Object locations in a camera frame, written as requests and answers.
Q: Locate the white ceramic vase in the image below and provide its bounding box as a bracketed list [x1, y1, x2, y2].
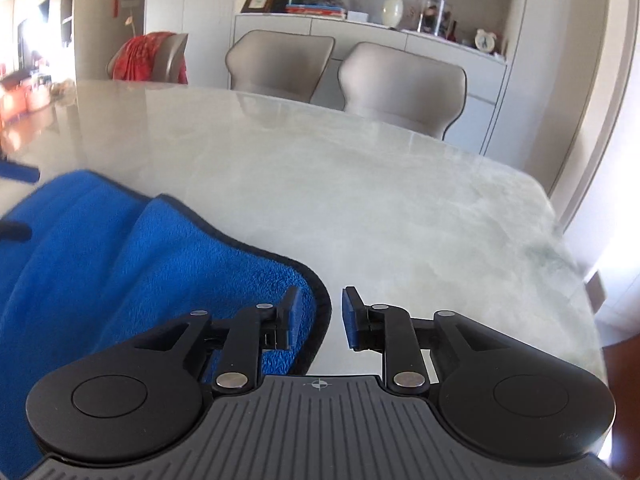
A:
[382, 0, 405, 28]

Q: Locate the white alarm clock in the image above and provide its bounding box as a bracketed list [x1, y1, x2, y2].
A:
[473, 28, 498, 54]

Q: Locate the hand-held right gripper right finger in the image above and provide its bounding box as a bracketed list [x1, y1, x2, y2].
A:
[341, 286, 501, 395]

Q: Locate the blue towel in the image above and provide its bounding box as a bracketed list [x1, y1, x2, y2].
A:
[0, 170, 333, 480]

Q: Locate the red patterned blanket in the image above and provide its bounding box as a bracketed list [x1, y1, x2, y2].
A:
[112, 31, 189, 85]

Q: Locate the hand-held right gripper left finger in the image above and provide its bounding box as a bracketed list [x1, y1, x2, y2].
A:
[134, 286, 302, 394]

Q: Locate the stack of books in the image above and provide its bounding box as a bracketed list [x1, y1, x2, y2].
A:
[285, 3, 348, 20]

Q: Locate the white sideboard cabinet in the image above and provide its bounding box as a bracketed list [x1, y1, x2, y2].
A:
[233, 12, 509, 157]

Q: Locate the beige dining chair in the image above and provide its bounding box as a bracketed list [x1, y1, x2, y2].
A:
[106, 33, 190, 84]
[338, 42, 468, 141]
[225, 29, 336, 104]

